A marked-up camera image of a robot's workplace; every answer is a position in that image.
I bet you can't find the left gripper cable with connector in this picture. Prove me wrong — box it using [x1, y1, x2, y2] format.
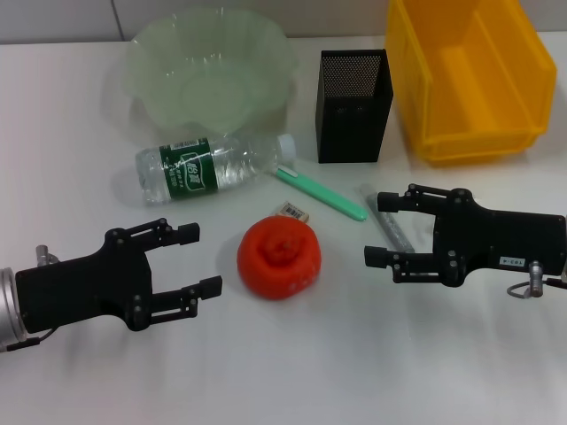
[0, 243, 59, 353]

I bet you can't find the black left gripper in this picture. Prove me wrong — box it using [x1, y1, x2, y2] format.
[15, 217, 223, 333]

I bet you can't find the red-orange plush orange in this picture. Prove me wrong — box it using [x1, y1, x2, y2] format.
[237, 215, 323, 302]

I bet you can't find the clear green-label water bottle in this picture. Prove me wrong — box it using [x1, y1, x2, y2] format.
[135, 134, 297, 207]

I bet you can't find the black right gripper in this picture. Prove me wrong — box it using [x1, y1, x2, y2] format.
[363, 183, 567, 287]

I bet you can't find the gripper cable with connector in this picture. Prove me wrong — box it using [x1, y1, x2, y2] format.
[507, 260, 567, 300]
[0, 243, 59, 353]

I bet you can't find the green toothbrush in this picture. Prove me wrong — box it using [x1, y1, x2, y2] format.
[275, 164, 369, 222]

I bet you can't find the beige eraser with barcode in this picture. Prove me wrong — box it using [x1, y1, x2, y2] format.
[276, 201, 311, 222]

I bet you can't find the black mesh pen holder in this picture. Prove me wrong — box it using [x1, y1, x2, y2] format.
[315, 48, 394, 165]

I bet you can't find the grey glitter marker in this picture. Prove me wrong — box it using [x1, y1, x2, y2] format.
[357, 183, 417, 255]

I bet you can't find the right gripper cable with connector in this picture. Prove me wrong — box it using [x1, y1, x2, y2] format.
[507, 260, 567, 300]

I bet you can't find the translucent green fruit bowl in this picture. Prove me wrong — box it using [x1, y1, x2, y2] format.
[126, 12, 299, 135]

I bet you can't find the yellow plastic bin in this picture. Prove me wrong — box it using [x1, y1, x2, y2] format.
[384, 0, 558, 168]

